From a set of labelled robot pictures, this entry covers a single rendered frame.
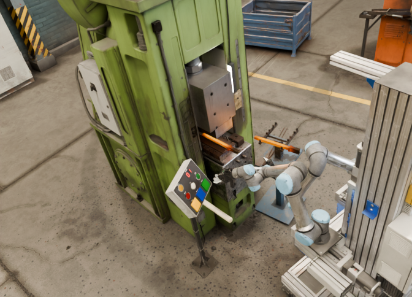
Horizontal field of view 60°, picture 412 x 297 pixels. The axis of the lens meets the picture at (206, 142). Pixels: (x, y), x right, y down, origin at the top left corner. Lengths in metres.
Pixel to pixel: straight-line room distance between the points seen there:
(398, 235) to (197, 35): 1.77
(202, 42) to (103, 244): 2.34
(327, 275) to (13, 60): 6.46
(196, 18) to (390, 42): 3.87
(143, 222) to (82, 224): 0.70
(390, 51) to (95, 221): 4.67
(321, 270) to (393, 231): 0.59
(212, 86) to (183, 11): 0.55
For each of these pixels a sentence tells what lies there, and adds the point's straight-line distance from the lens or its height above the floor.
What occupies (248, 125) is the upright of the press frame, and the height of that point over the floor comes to 0.90.
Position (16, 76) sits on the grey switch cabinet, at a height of 0.27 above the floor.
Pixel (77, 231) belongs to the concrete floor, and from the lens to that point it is 4.21.
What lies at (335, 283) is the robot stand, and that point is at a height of 0.74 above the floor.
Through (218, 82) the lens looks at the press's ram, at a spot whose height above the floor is 1.64.
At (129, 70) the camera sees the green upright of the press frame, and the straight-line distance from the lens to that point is 2.76.
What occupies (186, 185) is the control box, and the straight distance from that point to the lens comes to 2.58.
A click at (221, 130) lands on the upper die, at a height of 1.22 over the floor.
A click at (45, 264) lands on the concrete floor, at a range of 4.12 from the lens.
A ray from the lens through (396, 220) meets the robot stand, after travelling 2.29.
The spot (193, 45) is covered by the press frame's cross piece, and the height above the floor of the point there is 1.92.
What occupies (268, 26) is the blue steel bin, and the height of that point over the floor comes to 0.49.
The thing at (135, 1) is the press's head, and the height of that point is 2.37.
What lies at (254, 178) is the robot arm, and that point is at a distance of 2.48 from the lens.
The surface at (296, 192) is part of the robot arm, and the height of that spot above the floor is 1.34.
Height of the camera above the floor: 2.96
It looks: 39 degrees down
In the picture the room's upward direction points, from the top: 11 degrees counter-clockwise
